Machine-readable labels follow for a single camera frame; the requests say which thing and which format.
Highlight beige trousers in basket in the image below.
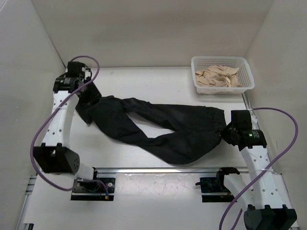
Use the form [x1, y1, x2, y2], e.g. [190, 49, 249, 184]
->
[195, 65, 243, 88]

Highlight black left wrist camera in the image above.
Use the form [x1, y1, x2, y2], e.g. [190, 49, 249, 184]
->
[66, 61, 87, 78]

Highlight aluminium left frame rail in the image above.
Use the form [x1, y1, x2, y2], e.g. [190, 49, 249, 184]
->
[19, 69, 74, 230]

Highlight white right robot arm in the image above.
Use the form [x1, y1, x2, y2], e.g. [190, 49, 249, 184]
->
[215, 123, 297, 230]

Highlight white plastic basket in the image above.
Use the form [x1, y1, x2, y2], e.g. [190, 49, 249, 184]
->
[191, 56, 255, 94]

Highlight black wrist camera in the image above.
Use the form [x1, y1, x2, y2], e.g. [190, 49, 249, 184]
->
[66, 61, 87, 78]
[231, 110, 252, 130]

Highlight aluminium front frame rail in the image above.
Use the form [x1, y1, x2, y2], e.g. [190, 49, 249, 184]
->
[93, 166, 273, 175]

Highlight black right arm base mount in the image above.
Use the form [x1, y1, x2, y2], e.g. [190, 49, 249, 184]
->
[195, 167, 240, 203]

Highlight aluminium frame rail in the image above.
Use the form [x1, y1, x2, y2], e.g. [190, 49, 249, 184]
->
[19, 69, 74, 230]
[93, 166, 273, 175]
[241, 92, 300, 230]

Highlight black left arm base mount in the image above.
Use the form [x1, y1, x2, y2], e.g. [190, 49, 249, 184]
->
[71, 174, 116, 201]

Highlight aluminium right frame rail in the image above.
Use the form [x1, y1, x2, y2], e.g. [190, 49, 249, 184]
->
[241, 92, 300, 230]

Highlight black trousers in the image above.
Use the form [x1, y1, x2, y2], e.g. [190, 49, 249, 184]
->
[76, 96, 226, 165]

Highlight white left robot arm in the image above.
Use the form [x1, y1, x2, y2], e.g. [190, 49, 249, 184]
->
[30, 74, 101, 192]

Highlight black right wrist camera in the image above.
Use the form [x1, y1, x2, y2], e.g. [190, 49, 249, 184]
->
[231, 110, 252, 130]

